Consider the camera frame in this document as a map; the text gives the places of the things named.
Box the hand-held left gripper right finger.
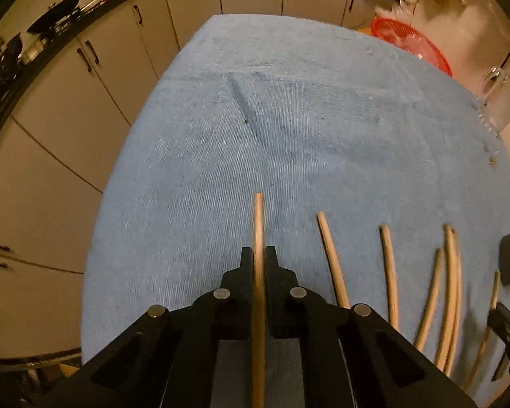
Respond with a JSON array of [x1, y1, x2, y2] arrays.
[[265, 245, 479, 408]]

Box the beige base kitchen cabinets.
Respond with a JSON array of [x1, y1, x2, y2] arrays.
[[0, 0, 409, 362]]

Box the red plastic basket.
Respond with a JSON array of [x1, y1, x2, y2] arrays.
[[371, 17, 453, 77]]

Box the clear glass mug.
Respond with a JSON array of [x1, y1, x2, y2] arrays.
[[476, 65, 510, 139]]

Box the black kitchen countertop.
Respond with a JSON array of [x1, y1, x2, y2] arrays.
[[0, 0, 409, 166]]

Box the clear plastic bag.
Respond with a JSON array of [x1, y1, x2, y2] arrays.
[[382, 28, 430, 58]]

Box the dark pot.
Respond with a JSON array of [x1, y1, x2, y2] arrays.
[[0, 34, 24, 90]]

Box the blue table cloth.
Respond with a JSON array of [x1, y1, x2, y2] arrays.
[[80, 14, 510, 408]]

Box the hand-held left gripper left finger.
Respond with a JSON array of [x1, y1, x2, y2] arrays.
[[38, 246, 256, 408]]

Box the black frying pan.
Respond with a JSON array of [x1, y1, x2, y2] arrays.
[[27, 0, 107, 35]]

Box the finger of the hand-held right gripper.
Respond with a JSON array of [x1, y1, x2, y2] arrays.
[[487, 301, 510, 382]]

